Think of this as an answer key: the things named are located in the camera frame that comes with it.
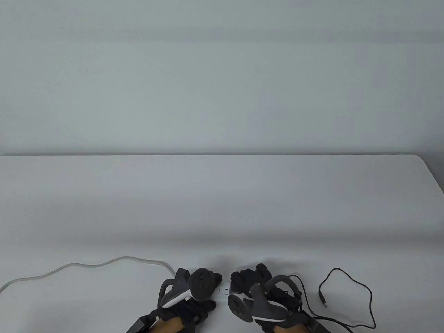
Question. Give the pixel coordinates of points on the right grey white controller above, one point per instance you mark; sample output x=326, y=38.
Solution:
x=263, y=307

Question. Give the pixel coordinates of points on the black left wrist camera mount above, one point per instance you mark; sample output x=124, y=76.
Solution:
x=142, y=323

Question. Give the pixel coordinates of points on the left grey white controller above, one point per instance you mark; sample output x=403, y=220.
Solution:
x=203, y=284

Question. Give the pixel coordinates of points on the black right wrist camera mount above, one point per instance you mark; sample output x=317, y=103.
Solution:
x=315, y=324

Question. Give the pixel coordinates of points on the person's left forearm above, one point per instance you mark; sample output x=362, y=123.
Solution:
x=168, y=325

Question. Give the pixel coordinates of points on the white power strip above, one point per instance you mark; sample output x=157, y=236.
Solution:
x=223, y=290

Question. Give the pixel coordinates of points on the grey white controller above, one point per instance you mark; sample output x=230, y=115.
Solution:
x=203, y=284
x=263, y=307

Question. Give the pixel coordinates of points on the person's left hand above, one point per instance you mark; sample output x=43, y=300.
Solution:
x=196, y=308

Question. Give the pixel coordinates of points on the person's right hand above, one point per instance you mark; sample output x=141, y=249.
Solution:
x=244, y=279

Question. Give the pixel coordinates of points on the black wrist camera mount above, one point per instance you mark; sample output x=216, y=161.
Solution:
x=315, y=324
x=142, y=323

